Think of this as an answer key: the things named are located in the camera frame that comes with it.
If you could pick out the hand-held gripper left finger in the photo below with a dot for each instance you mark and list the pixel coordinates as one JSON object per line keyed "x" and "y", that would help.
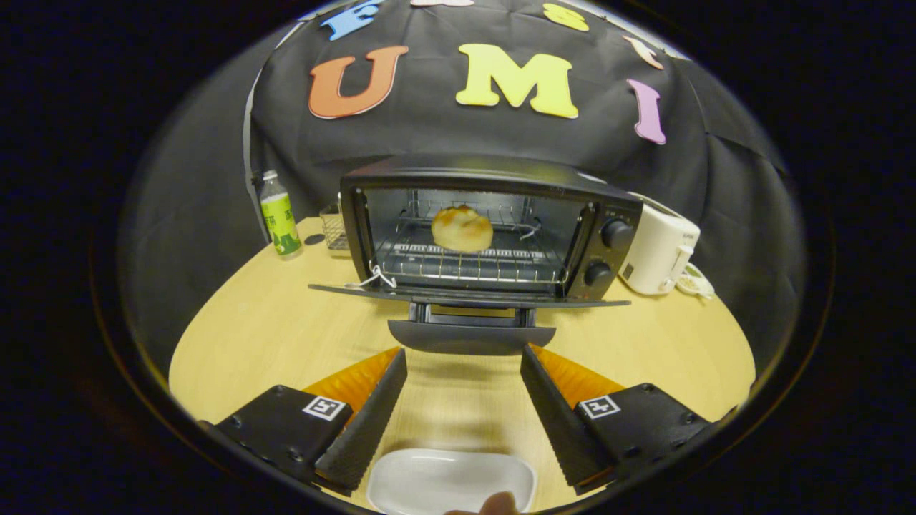
{"x": 368, "y": 422}

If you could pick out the golden bread roll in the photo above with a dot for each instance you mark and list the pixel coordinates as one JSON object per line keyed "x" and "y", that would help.
{"x": 461, "y": 229}

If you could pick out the green label drink bottle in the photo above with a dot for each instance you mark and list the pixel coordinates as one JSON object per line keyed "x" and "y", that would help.
{"x": 280, "y": 222}

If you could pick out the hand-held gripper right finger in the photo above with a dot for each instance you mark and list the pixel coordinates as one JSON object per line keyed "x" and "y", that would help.
{"x": 554, "y": 422}

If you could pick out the white square plate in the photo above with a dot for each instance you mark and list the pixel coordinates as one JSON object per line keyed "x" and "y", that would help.
{"x": 444, "y": 479}

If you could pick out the white toaster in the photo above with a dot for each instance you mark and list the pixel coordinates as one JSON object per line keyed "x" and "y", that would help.
{"x": 658, "y": 250}

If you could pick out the white divided snack tray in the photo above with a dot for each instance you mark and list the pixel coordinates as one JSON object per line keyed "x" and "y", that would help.
{"x": 698, "y": 286}

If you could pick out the black toaster oven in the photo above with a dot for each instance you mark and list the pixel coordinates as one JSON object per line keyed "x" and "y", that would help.
{"x": 465, "y": 172}

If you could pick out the small black round cap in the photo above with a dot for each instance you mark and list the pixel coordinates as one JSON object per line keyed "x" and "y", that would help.
{"x": 314, "y": 239}

